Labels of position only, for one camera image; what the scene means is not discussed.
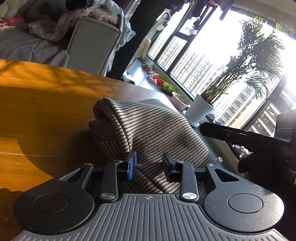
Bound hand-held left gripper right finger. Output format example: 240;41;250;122
162;152;241;204

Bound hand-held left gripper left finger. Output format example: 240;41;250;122
59;151;138;203

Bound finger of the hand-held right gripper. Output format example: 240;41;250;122
199;122;289;151

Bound grey striped sweater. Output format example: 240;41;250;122
88;97;219;194

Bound hanging dark clothes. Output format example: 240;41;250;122
166;0;234;19

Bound pile of clothes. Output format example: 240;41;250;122
65;0;136;50

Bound person's right hand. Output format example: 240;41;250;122
237;151;281;183

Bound white plant saucer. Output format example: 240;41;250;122
183;110;200;127

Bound potted palm in white pot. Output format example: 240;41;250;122
185;9;296;126

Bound black framed window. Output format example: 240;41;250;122
146;0;296;139

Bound pink basin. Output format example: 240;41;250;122
171;92;190;111

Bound green seedling tray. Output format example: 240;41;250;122
162;82;177;96

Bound beige towel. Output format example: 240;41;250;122
140;37;151;55

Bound grey armchair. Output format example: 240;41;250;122
67;16;122;76

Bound crumpled white pink clothing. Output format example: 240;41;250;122
28;10;80;42

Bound grey sofa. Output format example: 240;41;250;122
0;0;70;67

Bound grey plush cushion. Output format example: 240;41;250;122
30;0;67;16

